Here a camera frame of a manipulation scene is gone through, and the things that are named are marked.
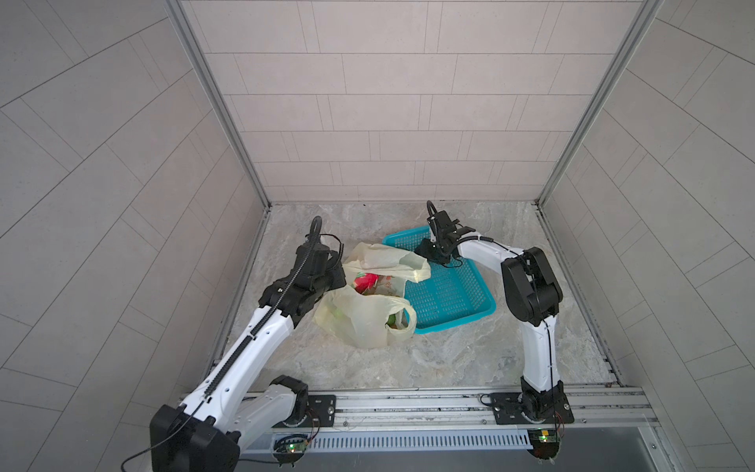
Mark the red dragon fruit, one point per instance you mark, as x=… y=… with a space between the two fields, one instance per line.
x=366 y=283

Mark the pale yellow plastic bag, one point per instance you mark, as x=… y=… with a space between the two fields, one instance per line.
x=383 y=317

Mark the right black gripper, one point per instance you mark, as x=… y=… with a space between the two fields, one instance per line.
x=426 y=253

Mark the aluminium mounting rail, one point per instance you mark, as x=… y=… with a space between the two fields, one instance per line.
x=593 y=406

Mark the white vented cable duct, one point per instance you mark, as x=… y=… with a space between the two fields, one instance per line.
x=341 y=442

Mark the right green circuit board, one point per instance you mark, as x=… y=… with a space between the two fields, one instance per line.
x=545 y=444

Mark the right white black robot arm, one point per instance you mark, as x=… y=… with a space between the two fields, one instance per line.
x=532 y=294

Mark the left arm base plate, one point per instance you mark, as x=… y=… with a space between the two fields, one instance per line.
x=318 y=412

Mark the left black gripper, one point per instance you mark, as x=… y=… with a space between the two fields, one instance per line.
x=334 y=268

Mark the teal plastic basket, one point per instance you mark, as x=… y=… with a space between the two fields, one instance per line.
x=451 y=297

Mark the green circuit board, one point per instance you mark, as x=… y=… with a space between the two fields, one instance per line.
x=545 y=444
x=290 y=449

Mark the left green circuit board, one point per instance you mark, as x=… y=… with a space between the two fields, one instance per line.
x=290 y=449

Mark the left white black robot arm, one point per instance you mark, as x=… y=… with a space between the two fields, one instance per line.
x=215 y=423

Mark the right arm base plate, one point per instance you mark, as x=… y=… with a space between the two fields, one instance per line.
x=531 y=409

